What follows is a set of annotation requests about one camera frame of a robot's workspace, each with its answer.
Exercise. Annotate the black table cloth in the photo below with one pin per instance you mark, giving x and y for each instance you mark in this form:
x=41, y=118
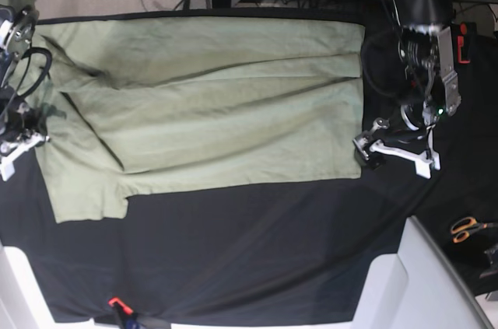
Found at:
x=274, y=254

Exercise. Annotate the light green T-shirt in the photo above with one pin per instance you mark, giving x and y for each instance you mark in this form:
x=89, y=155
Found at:
x=169, y=105

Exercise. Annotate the white plastic bin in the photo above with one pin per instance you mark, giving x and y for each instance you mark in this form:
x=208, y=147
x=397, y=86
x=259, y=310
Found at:
x=416, y=287

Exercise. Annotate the white table edge left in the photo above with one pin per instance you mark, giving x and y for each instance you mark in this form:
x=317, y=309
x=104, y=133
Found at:
x=22, y=303

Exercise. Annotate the red black clamp bottom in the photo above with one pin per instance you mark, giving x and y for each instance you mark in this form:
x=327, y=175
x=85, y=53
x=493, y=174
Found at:
x=125, y=316

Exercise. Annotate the red black clamp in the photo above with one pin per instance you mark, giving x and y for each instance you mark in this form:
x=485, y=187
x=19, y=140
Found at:
x=125, y=316
x=463, y=45

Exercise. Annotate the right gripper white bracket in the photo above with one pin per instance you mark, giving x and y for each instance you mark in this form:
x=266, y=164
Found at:
x=17, y=138

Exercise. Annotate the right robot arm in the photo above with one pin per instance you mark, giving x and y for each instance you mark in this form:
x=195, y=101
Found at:
x=18, y=22

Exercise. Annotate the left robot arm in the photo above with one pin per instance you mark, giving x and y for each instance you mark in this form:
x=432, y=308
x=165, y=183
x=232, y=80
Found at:
x=428, y=94

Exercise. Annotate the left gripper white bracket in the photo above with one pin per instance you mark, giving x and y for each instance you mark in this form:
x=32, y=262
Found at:
x=407, y=134

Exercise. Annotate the red black clamp right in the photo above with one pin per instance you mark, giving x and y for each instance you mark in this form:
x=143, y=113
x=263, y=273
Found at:
x=463, y=45

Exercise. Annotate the orange handled scissors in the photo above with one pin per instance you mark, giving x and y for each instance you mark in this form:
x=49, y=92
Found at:
x=467, y=226

